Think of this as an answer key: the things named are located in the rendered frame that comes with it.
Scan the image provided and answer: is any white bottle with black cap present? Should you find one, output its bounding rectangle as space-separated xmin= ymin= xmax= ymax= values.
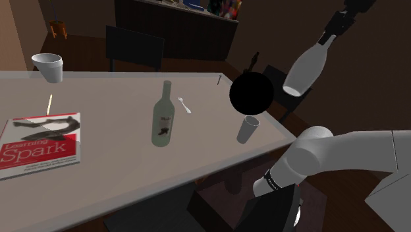
xmin=282 ymin=32 xmax=337 ymax=98

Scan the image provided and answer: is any black chair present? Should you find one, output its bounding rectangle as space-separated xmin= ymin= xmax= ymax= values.
xmin=261 ymin=64 xmax=314 ymax=125
xmin=105 ymin=25 xmax=165 ymax=73

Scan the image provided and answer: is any black frying pan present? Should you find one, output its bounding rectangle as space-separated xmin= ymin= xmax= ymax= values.
xmin=229 ymin=51 xmax=275 ymax=117

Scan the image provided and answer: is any grey cup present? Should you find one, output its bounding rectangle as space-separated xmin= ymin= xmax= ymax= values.
xmin=236 ymin=115 xmax=260 ymax=145

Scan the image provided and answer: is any dark wooden sideboard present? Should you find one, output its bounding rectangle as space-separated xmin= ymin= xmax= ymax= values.
xmin=114 ymin=0 xmax=243 ymax=62

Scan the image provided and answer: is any white spoon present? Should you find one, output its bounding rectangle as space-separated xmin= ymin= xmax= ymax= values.
xmin=177 ymin=97 xmax=192 ymax=115

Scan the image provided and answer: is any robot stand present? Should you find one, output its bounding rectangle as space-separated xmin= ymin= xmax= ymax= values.
xmin=234 ymin=184 xmax=302 ymax=232

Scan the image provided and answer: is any green glass bottle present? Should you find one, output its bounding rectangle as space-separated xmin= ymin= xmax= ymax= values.
xmin=151 ymin=80 xmax=176 ymax=148

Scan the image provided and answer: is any grey table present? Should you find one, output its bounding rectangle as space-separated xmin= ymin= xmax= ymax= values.
xmin=0 ymin=71 xmax=297 ymax=232

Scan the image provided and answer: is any orange plant pot on stand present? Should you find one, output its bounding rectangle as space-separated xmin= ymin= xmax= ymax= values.
xmin=47 ymin=0 xmax=69 ymax=40

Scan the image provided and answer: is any red and white book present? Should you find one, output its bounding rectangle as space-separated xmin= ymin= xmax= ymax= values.
xmin=0 ymin=111 xmax=82 ymax=181

